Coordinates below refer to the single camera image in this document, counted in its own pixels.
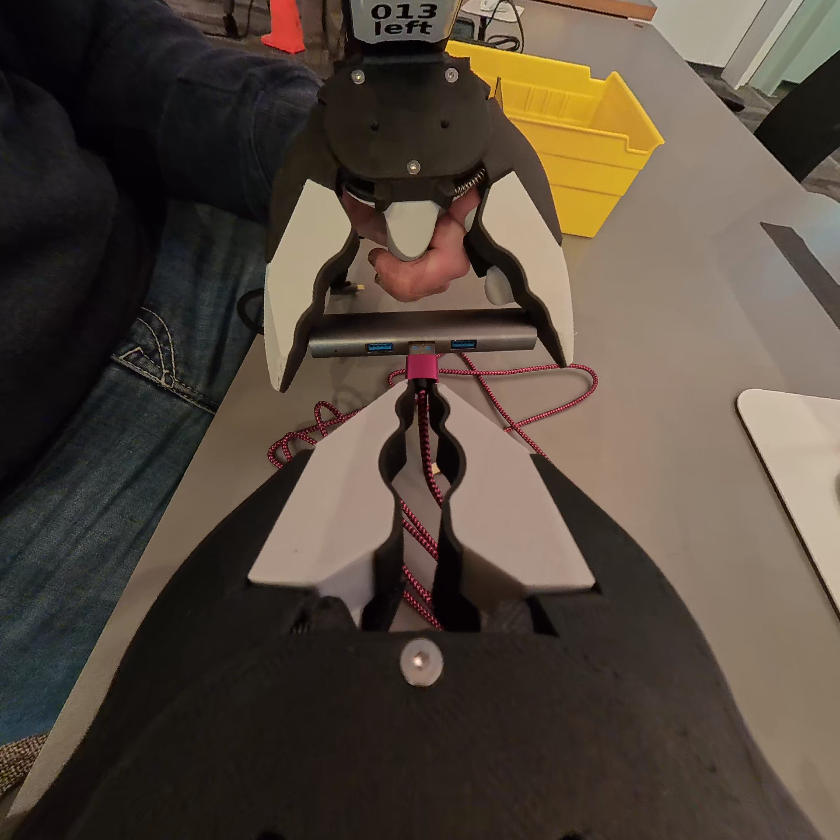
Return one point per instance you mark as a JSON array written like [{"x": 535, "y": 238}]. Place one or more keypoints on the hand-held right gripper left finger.
[{"x": 328, "y": 525}]

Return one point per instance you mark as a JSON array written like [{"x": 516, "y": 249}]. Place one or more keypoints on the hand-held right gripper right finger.
[{"x": 525, "y": 525}]

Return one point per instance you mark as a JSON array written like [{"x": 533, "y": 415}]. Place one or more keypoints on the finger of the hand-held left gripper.
[
  {"x": 299, "y": 263},
  {"x": 532, "y": 236}
]

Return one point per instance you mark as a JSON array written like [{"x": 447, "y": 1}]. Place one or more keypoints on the grey usb hub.
[{"x": 505, "y": 337}]

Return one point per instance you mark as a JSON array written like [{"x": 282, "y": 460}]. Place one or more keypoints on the person's left forearm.
[{"x": 223, "y": 131}]

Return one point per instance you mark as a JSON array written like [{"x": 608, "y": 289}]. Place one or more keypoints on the person's left hand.
[{"x": 420, "y": 278}]

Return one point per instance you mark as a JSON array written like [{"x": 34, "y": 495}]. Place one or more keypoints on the yellow plastic bin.
[{"x": 591, "y": 145}]

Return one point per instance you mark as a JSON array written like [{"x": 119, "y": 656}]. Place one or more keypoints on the orange cone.
[{"x": 285, "y": 29}]

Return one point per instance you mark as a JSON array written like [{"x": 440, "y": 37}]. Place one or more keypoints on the person's legs in jeans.
[{"x": 92, "y": 525}]

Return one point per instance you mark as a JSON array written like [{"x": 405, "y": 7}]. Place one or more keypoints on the black office chair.
[{"x": 807, "y": 118}]

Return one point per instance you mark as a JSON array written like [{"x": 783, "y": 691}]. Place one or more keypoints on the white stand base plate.
[{"x": 807, "y": 473}]

